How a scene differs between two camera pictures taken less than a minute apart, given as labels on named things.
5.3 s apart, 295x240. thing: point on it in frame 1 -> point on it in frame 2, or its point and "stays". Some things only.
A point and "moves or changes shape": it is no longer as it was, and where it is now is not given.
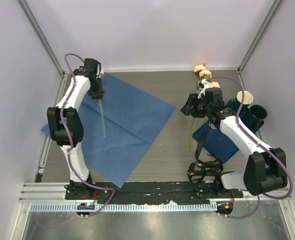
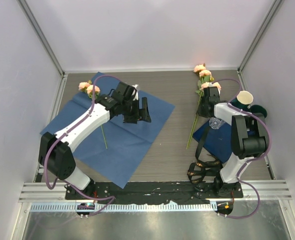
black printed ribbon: (197, 170) stays
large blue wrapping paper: (118, 129) stays
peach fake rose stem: (204, 74) stays
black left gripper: (99, 94) -> (133, 119)
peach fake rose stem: (102, 116) moves or changes shape
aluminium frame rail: (55, 192) stays
